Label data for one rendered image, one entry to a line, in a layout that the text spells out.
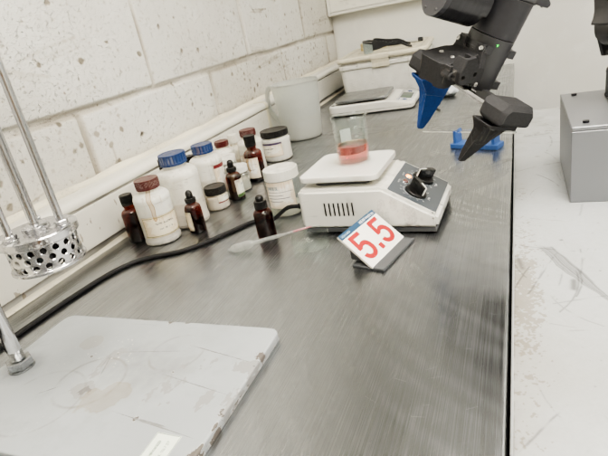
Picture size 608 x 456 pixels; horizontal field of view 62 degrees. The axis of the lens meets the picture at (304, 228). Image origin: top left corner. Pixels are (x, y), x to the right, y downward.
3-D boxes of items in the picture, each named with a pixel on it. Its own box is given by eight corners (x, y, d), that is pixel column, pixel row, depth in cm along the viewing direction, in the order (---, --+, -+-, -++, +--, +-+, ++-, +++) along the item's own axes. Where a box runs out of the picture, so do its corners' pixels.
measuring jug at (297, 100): (260, 143, 142) (248, 89, 136) (287, 130, 151) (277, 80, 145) (314, 142, 131) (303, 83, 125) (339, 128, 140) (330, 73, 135)
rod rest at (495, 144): (504, 145, 99) (504, 127, 98) (497, 150, 97) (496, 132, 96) (457, 144, 106) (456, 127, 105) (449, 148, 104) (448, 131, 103)
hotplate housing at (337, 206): (452, 198, 79) (449, 148, 76) (439, 234, 68) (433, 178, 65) (321, 202, 89) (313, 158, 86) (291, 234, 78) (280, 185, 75)
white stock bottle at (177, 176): (207, 224, 89) (187, 153, 84) (167, 232, 89) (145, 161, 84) (213, 211, 95) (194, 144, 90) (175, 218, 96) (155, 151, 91)
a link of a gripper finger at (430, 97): (439, 75, 75) (410, 71, 72) (455, 86, 73) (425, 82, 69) (420, 118, 79) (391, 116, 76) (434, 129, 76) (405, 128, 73)
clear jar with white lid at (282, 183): (276, 206, 91) (266, 164, 88) (308, 203, 89) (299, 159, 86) (267, 220, 85) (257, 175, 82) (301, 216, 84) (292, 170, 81)
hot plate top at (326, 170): (397, 154, 79) (396, 148, 79) (377, 180, 69) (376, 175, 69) (326, 159, 84) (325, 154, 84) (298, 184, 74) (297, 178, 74)
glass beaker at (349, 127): (330, 168, 77) (321, 115, 74) (353, 156, 80) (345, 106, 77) (360, 171, 73) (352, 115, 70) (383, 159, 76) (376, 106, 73)
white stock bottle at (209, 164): (202, 207, 98) (186, 150, 94) (197, 199, 104) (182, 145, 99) (233, 199, 100) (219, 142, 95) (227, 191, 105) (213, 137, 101)
